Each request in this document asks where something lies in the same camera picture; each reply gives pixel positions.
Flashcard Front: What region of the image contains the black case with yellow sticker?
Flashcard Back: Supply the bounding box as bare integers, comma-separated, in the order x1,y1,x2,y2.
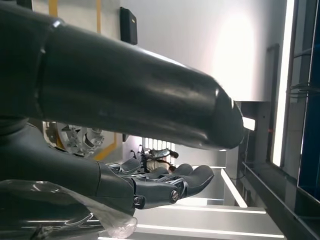
119,6,139,46

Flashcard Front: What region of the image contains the clear plastic film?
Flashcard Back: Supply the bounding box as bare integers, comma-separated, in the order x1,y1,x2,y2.
0,179,138,240

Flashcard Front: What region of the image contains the dark glossy robot body shell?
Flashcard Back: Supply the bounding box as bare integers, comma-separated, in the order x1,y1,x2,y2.
0,1,245,152

